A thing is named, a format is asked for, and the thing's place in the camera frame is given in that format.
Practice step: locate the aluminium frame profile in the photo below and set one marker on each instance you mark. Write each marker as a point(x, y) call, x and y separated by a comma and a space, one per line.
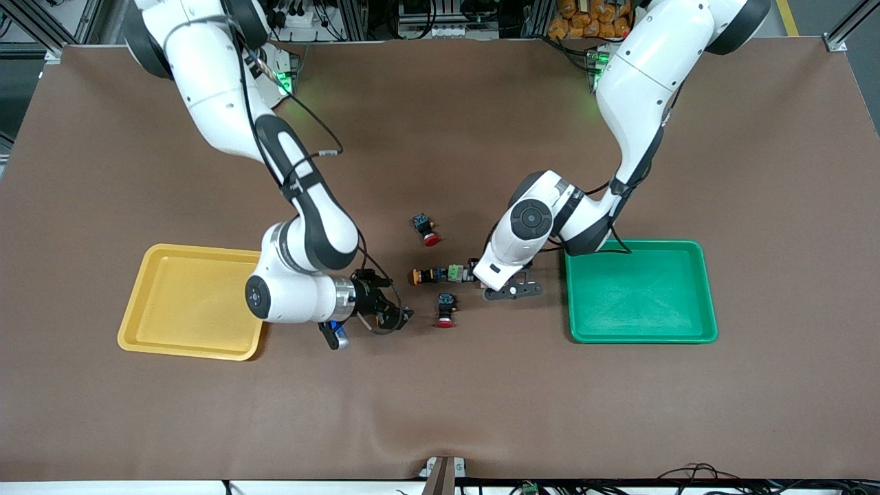
point(352, 19)
point(537, 17)
point(852, 27)
point(34, 31)

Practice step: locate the white power strip with plugs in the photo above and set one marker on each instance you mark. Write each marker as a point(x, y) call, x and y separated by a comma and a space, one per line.
point(299, 15)

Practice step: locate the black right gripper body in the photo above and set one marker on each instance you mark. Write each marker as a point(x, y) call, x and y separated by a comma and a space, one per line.
point(366, 298)

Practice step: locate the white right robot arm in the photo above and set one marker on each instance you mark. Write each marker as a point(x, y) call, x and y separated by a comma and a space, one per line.
point(206, 82)

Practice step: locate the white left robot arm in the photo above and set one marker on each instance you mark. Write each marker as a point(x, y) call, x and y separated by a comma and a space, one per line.
point(639, 89)

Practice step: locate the bag of orange items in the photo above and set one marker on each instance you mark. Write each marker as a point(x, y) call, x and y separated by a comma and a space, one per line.
point(584, 20)

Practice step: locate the green terminal connector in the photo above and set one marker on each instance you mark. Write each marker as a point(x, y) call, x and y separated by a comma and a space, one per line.
point(529, 488)

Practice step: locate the pushbutton switch with green block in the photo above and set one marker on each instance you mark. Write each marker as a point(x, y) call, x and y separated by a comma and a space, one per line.
point(455, 273)

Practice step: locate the red pushbutton switch black body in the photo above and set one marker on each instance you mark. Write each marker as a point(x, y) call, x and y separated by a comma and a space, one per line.
point(426, 227)
point(446, 308)

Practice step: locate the yellow pushbutton switch black body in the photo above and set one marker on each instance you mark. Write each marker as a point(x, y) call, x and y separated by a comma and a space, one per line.
point(430, 276)

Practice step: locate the white socket strip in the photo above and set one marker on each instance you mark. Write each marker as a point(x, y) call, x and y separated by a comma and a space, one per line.
point(433, 31)

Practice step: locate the metal clamp bracket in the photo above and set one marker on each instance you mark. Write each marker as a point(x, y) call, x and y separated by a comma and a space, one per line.
point(441, 474)

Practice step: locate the green plastic tray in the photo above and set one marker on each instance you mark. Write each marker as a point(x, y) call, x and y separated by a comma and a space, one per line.
point(639, 292)

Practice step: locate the yellow plastic tray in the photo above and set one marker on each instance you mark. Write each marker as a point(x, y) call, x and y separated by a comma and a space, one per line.
point(185, 302)

